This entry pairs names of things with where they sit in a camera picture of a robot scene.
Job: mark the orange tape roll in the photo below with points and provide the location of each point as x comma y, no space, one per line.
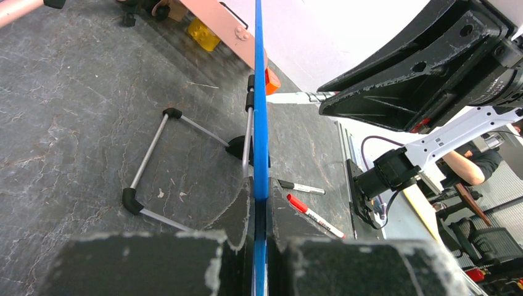
272,82

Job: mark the black whiteboard marker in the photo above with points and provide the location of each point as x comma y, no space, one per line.
301,187

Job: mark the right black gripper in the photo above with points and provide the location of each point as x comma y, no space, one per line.
451,55

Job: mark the person in background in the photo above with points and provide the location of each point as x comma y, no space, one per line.
469,166

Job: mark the pink perforated board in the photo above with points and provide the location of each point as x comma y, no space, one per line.
227,28

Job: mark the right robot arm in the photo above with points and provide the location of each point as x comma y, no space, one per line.
397,169

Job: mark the blue framed whiteboard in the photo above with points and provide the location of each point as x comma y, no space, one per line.
256,136

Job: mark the red whiteboard marker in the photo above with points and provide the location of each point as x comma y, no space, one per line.
303,208

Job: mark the pink folding tripod stand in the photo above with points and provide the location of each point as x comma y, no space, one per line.
11,10

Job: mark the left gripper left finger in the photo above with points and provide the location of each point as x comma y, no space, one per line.
225,251

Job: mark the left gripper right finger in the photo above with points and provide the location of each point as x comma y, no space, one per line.
285,227

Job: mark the yellow toy brick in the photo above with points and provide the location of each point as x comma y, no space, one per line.
202,35

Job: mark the green whiteboard marker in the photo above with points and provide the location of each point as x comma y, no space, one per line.
299,97

